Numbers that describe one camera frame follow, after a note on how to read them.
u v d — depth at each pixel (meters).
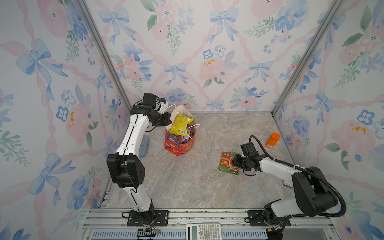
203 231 0.69
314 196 0.43
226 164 0.92
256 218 0.73
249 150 0.73
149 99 0.66
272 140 0.95
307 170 0.47
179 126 0.83
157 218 0.73
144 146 0.98
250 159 0.71
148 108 0.59
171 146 0.88
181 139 0.84
